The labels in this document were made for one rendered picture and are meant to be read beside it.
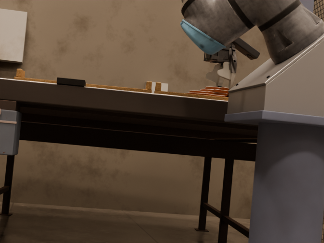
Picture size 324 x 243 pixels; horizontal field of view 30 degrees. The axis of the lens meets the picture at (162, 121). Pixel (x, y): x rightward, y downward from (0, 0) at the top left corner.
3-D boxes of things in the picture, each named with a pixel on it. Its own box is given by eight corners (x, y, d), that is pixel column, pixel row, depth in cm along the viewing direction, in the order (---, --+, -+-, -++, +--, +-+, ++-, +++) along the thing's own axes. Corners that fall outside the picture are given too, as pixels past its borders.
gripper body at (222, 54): (203, 63, 197) (206, 26, 197) (227, 66, 199) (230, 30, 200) (211, 60, 190) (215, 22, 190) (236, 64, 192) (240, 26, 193)
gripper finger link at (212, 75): (201, 87, 201) (208, 60, 198) (217, 89, 203) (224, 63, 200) (204, 90, 198) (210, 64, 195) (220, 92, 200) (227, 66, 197)
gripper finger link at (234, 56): (226, 77, 192) (224, 54, 196) (232, 77, 193) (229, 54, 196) (233, 70, 188) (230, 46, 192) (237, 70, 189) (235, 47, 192)
